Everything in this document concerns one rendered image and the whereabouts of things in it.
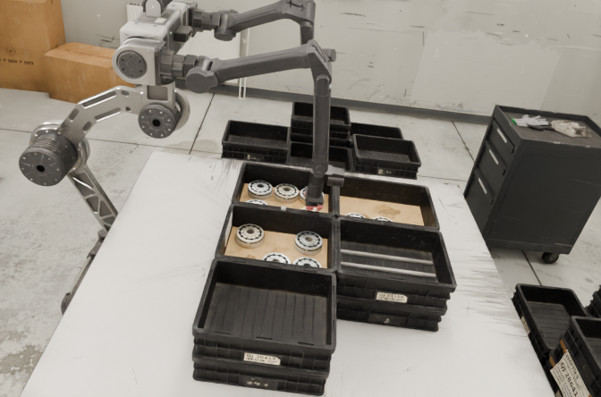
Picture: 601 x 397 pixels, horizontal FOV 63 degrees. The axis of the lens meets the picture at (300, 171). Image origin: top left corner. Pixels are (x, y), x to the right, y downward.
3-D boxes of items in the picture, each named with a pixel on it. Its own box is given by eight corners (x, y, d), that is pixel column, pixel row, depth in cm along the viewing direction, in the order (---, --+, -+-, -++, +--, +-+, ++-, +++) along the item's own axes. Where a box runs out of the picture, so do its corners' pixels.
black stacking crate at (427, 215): (331, 240, 191) (336, 217, 185) (332, 197, 216) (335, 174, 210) (432, 253, 191) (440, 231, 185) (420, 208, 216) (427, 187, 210)
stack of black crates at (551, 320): (590, 386, 228) (613, 355, 216) (528, 381, 227) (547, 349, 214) (554, 319, 262) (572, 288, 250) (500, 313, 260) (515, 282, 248)
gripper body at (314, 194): (320, 190, 195) (323, 174, 191) (323, 206, 186) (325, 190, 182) (304, 190, 194) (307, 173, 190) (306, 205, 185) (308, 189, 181)
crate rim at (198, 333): (190, 337, 134) (190, 331, 133) (213, 262, 159) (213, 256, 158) (334, 356, 135) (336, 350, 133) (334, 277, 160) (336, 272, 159)
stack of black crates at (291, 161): (281, 209, 314) (287, 164, 296) (283, 183, 339) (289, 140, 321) (343, 216, 316) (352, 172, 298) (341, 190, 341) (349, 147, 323)
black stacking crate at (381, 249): (331, 298, 165) (336, 274, 159) (331, 240, 190) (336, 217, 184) (447, 313, 166) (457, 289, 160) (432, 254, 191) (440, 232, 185)
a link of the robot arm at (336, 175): (316, 149, 181) (316, 165, 175) (347, 153, 182) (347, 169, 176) (311, 173, 190) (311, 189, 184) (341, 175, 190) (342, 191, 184)
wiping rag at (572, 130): (554, 135, 286) (557, 130, 284) (539, 119, 304) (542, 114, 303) (602, 141, 287) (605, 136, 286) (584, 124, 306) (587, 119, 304)
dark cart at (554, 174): (470, 260, 317) (521, 139, 269) (453, 217, 355) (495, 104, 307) (561, 269, 320) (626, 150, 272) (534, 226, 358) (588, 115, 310)
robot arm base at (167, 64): (162, 76, 160) (161, 40, 153) (187, 79, 160) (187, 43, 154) (155, 86, 152) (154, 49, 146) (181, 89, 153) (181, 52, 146)
